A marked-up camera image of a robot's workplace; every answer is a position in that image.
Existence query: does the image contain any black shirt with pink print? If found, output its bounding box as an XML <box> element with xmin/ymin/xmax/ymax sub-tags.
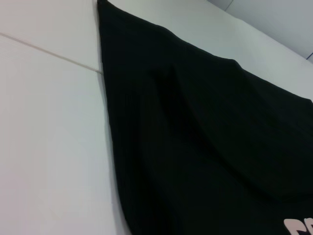
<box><xmin>96</xmin><ymin>0</ymin><xmax>313</xmax><ymax>235</ymax></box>

